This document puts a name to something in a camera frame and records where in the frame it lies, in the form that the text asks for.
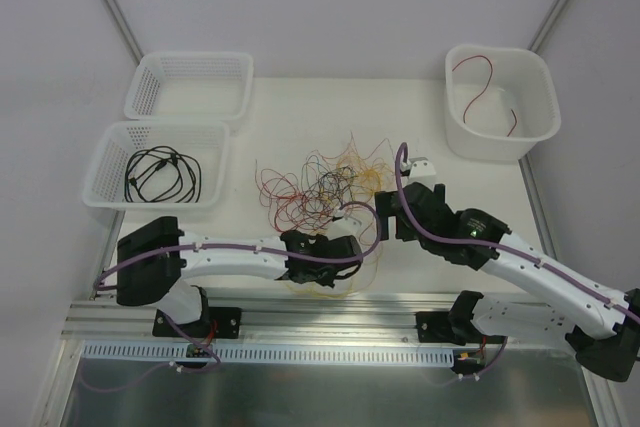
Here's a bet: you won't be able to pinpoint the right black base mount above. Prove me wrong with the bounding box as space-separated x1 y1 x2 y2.
415 311 483 346

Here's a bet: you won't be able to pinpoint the red wire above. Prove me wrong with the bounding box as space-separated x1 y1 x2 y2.
452 54 520 138

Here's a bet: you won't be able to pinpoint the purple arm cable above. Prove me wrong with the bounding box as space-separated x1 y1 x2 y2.
94 201 382 373
395 142 640 323

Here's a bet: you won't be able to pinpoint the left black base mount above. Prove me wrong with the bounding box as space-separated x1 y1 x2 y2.
152 306 243 340

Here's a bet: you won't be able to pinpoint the black USB cable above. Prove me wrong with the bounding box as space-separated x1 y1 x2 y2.
124 145 204 204

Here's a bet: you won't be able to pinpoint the white perforated basket near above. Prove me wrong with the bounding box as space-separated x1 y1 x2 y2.
82 119 230 210

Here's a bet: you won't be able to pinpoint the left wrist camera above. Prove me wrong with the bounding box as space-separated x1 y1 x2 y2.
325 210 363 240

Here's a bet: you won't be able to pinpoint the red yellow wires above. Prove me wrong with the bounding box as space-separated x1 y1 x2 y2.
253 130 401 301

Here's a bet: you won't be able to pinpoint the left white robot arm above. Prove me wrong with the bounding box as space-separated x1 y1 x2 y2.
116 216 362 339

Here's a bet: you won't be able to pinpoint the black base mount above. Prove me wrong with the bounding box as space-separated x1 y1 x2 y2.
415 311 483 346
152 306 243 340

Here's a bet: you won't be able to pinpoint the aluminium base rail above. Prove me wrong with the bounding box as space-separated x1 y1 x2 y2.
61 288 457 346

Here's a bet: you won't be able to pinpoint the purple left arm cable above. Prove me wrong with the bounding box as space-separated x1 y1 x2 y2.
94 201 382 373

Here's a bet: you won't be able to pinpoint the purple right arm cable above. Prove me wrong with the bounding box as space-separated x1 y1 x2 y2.
395 142 640 323

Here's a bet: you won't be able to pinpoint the white perforated basket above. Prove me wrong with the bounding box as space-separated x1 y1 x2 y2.
124 51 254 125
82 119 230 210

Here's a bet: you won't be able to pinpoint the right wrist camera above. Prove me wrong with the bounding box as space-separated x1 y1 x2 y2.
401 157 437 189

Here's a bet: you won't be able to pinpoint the white solid tub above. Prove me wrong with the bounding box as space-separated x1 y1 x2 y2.
444 44 561 162

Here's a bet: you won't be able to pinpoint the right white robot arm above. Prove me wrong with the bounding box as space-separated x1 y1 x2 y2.
374 183 639 382

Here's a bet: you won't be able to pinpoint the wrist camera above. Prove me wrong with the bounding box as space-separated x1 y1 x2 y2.
325 210 363 240
401 157 437 189

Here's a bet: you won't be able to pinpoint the white perforated basket far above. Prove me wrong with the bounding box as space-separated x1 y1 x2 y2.
124 51 254 125

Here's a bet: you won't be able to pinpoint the white slotted cable duct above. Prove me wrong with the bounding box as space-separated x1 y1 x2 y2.
83 341 454 368

